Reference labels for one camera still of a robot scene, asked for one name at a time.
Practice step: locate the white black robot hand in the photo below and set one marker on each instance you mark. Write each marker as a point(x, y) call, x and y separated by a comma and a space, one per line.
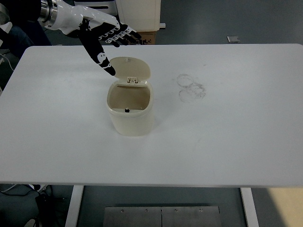
point(90, 25)

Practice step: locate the white machine base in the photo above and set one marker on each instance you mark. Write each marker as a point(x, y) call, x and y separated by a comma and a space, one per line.
point(106, 6)

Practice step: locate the white table leg right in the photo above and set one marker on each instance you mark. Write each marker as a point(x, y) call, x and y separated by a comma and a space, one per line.
point(249, 207)

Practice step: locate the cream plastic trash can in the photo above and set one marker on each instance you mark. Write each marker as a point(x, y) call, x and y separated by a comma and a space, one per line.
point(130, 98)

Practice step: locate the white bar on floor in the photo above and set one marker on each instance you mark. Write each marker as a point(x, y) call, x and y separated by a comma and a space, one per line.
point(162, 26)

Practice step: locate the metal floor plate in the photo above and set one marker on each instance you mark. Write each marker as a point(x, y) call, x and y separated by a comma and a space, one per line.
point(194, 216)

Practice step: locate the small grey floor plate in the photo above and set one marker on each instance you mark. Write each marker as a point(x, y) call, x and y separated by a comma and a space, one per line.
point(233, 39)

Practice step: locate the white table leg left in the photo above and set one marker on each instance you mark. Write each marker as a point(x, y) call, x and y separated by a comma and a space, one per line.
point(74, 206)

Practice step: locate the white table leg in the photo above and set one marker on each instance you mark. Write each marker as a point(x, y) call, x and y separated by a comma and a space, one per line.
point(249, 207)
point(74, 206)

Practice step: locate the seated person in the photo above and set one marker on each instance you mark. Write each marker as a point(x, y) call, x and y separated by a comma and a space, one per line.
point(23, 36)

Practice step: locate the large white bin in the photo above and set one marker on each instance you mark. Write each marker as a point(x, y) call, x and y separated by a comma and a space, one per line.
point(141, 15)

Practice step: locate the cardboard box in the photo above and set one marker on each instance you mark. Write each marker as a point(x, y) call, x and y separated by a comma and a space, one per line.
point(147, 38)

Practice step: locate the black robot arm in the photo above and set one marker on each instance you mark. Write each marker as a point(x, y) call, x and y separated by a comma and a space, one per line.
point(20, 11)

